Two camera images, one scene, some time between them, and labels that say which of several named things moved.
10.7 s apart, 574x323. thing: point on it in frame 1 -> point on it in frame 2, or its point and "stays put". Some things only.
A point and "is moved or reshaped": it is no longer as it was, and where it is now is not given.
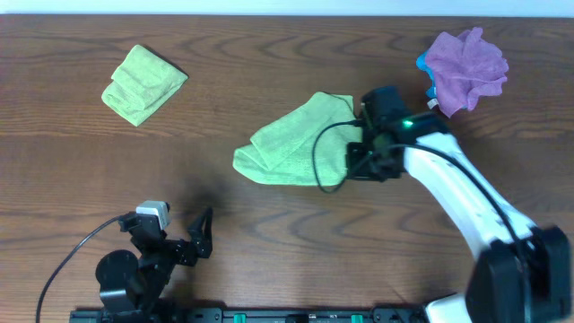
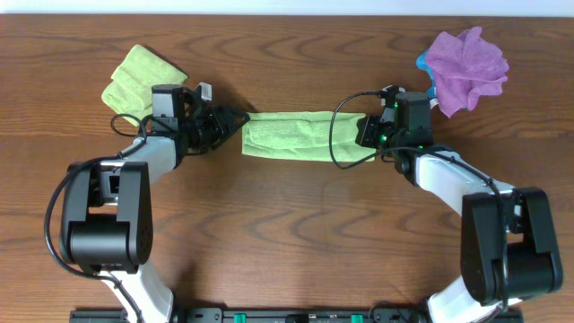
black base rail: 249,315 stays put
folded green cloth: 140,83 stays put
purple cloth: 465,67 stays put
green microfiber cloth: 308,146 is moved or reshaped
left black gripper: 189,250 -> 218,126
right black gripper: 355,161 -> 369,131
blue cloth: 422,64 stays put
